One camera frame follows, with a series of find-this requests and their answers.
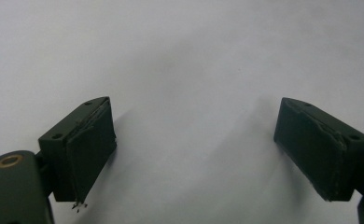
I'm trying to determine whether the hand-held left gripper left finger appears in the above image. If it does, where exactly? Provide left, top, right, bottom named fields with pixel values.
left=37, top=96, right=119, bottom=210

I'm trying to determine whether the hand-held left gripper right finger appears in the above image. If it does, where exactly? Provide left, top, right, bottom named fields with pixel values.
left=273, top=97, right=364, bottom=203

